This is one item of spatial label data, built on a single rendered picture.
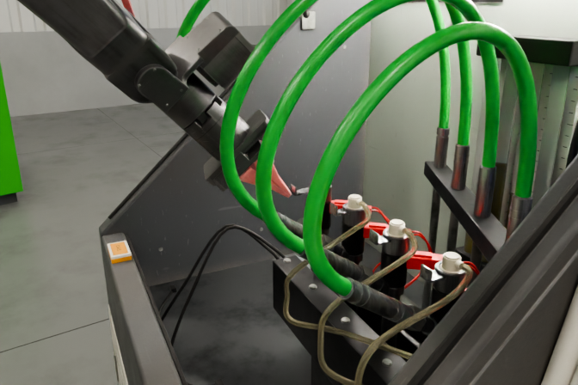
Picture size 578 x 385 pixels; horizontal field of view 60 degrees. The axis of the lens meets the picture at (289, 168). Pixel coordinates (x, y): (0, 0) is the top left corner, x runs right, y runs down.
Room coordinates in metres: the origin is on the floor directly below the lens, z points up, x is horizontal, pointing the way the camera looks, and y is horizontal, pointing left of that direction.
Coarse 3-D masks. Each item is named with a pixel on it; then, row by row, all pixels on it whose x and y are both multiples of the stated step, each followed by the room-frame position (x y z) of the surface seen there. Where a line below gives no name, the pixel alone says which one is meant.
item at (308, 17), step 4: (304, 12) 0.95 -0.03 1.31; (308, 12) 0.95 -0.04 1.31; (312, 12) 0.96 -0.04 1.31; (300, 16) 0.96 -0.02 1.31; (304, 16) 0.95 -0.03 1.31; (308, 16) 0.95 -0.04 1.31; (312, 16) 0.96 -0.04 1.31; (304, 20) 0.95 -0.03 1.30; (308, 20) 0.96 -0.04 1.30; (312, 20) 0.96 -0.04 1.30; (304, 24) 0.95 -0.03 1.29; (308, 24) 0.96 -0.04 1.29; (312, 24) 0.96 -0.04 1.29; (304, 28) 0.95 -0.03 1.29; (308, 28) 0.96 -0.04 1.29; (312, 28) 0.96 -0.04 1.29
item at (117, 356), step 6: (114, 330) 0.75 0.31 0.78; (114, 336) 0.75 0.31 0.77; (114, 342) 0.77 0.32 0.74; (114, 348) 0.79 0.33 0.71; (114, 354) 0.79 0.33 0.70; (120, 354) 0.68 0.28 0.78; (114, 360) 0.79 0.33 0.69; (120, 360) 0.68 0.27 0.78; (120, 366) 0.69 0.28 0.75; (120, 372) 0.71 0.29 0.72; (120, 378) 0.73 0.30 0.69; (120, 384) 0.75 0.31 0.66; (126, 384) 0.62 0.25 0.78
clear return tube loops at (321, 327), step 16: (368, 208) 0.52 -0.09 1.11; (336, 240) 0.49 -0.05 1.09; (384, 272) 0.42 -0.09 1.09; (288, 288) 0.46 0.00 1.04; (464, 288) 0.38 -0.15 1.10; (288, 304) 0.46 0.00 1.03; (336, 304) 0.40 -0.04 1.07; (432, 304) 0.36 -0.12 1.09; (288, 320) 0.45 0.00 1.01; (320, 320) 0.39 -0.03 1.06; (416, 320) 0.35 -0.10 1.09; (320, 336) 0.39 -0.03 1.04; (352, 336) 0.43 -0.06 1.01; (384, 336) 0.34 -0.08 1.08; (320, 352) 0.38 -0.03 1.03; (368, 352) 0.33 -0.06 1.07; (400, 352) 0.39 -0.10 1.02; (352, 384) 0.37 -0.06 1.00
